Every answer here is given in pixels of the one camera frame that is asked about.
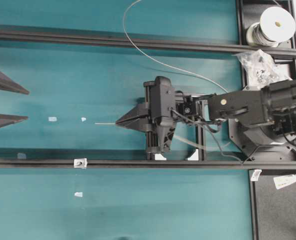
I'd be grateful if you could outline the clear bag of screws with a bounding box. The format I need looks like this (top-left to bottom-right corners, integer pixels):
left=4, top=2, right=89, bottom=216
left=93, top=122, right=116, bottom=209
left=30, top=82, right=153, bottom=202
left=234, top=49, right=292, bottom=89

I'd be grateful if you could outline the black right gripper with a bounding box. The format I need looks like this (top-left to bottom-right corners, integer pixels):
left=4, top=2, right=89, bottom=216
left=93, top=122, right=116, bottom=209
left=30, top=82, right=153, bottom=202
left=115, top=76, right=176, bottom=160

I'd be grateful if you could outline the small white paper tag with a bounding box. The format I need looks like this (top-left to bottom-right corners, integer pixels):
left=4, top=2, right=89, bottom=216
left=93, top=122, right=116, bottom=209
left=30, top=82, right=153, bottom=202
left=250, top=169, right=262, bottom=182

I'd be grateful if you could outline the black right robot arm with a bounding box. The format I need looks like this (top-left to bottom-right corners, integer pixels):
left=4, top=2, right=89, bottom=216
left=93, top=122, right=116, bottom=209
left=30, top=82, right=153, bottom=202
left=115, top=76, right=296, bottom=154

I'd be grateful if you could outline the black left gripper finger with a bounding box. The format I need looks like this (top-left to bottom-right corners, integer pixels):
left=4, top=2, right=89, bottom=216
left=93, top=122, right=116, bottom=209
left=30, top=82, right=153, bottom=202
left=0, top=71, right=30, bottom=95
left=0, top=114, right=28, bottom=128

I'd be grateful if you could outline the lower white tape piece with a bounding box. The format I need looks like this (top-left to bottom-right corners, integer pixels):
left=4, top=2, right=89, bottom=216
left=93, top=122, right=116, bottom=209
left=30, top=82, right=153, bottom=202
left=74, top=192, right=83, bottom=198

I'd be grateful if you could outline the white label sticker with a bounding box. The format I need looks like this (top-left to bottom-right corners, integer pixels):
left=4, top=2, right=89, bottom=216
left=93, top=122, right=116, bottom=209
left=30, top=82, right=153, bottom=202
left=273, top=174, right=296, bottom=190

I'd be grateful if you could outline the black aluminium rail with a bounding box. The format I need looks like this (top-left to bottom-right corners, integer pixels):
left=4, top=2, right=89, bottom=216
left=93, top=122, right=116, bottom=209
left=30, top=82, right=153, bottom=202
left=0, top=158, right=296, bottom=170
left=0, top=24, right=296, bottom=59

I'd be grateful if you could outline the white wire spool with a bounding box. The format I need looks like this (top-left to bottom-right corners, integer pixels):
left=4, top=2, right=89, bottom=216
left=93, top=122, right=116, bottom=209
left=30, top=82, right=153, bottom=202
left=246, top=6, right=296, bottom=48

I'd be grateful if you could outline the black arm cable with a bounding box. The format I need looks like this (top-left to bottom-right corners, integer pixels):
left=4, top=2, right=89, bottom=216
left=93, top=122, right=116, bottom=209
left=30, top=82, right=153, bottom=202
left=170, top=107, right=246, bottom=161

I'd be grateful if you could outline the white tape piece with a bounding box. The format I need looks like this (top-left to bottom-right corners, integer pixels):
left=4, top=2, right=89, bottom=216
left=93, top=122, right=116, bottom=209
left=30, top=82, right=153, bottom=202
left=74, top=192, right=83, bottom=198
left=48, top=116, right=57, bottom=122

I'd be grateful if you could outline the thin steel wire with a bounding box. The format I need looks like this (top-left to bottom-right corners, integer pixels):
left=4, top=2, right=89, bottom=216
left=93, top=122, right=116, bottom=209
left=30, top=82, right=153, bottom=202
left=94, top=0, right=229, bottom=125

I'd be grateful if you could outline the silver metal corner fitting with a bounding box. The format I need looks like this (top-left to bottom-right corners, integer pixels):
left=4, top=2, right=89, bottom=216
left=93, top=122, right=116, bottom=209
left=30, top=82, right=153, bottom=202
left=74, top=158, right=88, bottom=169

